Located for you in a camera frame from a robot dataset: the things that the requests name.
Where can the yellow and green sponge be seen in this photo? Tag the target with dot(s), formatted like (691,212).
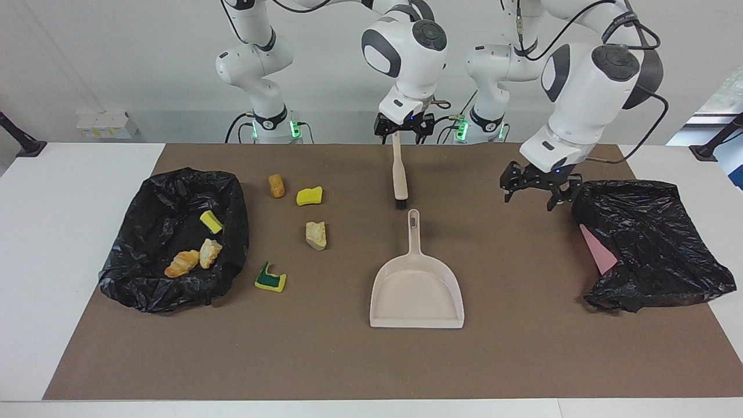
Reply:
(268,283)

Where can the white wall socket box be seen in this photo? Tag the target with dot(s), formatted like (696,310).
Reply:
(107,125)

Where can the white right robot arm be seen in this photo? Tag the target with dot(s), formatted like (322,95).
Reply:
(406,52)

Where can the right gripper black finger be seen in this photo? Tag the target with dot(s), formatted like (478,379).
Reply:
(387,138)
(415,136)

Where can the beige hand brush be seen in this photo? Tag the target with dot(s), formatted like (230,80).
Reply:
(399,174)

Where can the brown table mat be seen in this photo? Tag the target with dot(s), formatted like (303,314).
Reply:
(371,360)

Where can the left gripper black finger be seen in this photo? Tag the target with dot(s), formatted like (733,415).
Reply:
(562,197)
(509,191)

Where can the orange toy croissant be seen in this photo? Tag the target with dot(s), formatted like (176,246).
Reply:
(181,264)

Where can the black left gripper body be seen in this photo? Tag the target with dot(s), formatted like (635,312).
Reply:
(543,179)

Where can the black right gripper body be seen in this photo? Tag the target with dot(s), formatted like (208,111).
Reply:
(406,125)

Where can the brown bread roll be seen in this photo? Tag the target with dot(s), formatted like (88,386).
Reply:
(277,186)

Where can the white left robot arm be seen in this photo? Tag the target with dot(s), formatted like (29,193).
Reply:
(586,98)

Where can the beige plastic dustpan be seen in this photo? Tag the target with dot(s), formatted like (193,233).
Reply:
(418,296)

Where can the crumpled black trash bag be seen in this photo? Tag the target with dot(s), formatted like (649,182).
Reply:
(656,249)

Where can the black clamp stand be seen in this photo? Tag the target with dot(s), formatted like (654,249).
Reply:
(26,145)
(708,152)

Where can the pink bin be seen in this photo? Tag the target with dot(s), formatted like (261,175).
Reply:
(601,252)

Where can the open black trash bag bin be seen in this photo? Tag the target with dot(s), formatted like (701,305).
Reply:
(145,232)

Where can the pale bread chunk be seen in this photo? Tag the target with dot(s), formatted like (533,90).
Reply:
(316,235)
(210,253)

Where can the small yellow sponge piece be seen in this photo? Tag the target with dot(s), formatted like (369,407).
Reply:
(211,222)

